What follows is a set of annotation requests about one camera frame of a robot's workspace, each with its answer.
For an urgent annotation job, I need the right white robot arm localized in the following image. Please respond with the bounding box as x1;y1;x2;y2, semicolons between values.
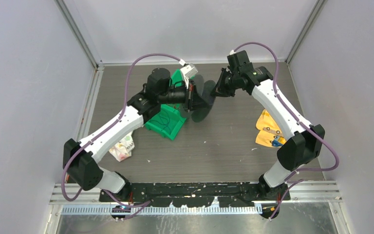
212;50;325;200

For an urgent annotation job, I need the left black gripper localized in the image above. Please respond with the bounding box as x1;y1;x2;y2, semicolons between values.
158;79;210;112

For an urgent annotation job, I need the green three-compartment bin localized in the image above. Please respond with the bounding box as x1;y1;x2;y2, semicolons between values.
145;70;186;140

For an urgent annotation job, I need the yellow printed cloth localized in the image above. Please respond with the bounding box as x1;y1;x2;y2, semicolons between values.
255;109;286;148

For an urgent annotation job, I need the white patterned cloth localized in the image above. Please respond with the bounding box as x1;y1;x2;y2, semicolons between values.
109;131;135;162

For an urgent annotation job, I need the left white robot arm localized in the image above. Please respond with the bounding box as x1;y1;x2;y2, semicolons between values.
63;68;216;202

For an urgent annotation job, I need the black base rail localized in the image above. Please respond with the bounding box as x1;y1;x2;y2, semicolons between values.
99;182;290;208

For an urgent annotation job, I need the black cable spool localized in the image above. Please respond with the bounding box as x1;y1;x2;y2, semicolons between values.
179;75;216;122

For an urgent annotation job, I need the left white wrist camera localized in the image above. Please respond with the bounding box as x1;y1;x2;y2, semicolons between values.
179;59;198;89

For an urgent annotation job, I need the dark blue wire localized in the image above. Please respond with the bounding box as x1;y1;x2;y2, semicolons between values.
150;110;172;133

